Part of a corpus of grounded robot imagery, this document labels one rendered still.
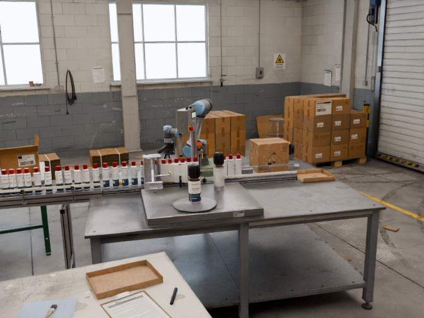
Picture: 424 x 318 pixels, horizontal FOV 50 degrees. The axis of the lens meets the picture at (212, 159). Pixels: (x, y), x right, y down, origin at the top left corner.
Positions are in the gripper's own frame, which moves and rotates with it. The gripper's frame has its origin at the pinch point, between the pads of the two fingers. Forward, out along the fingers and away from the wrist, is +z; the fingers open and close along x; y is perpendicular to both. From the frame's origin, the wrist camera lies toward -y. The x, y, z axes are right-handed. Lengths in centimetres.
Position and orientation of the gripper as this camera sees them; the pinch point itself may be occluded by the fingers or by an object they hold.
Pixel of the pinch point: (166, 163)
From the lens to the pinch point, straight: 431.4
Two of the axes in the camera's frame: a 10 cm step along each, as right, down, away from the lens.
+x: -4.7, -2.0, 8.6
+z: 0.1, 9.7, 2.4
